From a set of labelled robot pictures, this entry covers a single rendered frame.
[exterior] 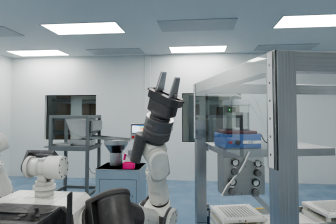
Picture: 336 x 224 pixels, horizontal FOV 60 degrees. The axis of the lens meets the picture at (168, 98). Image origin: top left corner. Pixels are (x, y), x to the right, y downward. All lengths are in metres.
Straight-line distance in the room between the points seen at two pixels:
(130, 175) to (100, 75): 3.53
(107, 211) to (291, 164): 0.52
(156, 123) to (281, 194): 0.41
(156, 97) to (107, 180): 3.47
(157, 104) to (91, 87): 6.37
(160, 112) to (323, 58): 0.50
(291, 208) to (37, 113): 7.19
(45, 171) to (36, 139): 6.91
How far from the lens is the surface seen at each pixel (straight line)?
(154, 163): 0.91
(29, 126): 7.89
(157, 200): 1.05
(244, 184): 1.59
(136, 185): 4.20
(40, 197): 0.93
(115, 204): 0.82
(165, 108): 0.86
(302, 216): 2.07
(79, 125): 5.20
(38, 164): 0.92
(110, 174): 4.26
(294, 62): 0.92
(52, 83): 7.63
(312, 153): 1.74
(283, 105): 0.89
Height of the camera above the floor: 1.55
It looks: 3 degrees up
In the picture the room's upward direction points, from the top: straight up
